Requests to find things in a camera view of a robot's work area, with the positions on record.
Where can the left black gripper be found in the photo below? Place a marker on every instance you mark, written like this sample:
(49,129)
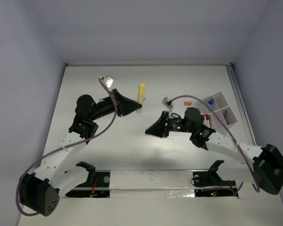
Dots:
(125,106)

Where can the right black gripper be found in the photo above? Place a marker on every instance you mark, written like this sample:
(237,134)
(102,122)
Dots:
(160,127)

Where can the yellow highlighter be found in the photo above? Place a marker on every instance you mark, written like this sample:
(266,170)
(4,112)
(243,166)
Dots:
(141,93)

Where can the orange eraser piece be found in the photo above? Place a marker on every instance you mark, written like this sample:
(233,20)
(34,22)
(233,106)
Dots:
(188,103)

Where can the red-cap white marker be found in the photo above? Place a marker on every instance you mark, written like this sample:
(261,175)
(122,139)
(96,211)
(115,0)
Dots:
(207,120)

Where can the blue-cap glue tube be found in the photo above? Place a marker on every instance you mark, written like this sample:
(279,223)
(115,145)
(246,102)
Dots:
(211,101)

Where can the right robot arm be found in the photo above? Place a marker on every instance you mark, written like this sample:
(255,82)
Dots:
(261,166)

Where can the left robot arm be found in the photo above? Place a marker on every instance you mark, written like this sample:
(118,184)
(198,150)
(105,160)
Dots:
(39,192)

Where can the white divided organizer box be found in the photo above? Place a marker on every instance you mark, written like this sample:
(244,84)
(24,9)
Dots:
(218,107)

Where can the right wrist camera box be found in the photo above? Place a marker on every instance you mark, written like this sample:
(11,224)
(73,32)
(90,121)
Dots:
(167,103)

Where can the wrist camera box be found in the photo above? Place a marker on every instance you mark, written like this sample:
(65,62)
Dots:
(167,103)
(108,81)

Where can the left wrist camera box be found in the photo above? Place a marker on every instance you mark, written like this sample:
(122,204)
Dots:
(108,81)

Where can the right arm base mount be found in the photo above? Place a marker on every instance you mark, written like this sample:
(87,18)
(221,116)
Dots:
(207,183)

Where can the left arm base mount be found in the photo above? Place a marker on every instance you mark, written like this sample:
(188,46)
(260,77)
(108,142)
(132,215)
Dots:
(96,185)

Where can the aluminium side rail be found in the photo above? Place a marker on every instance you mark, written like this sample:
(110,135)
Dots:
(240,103)

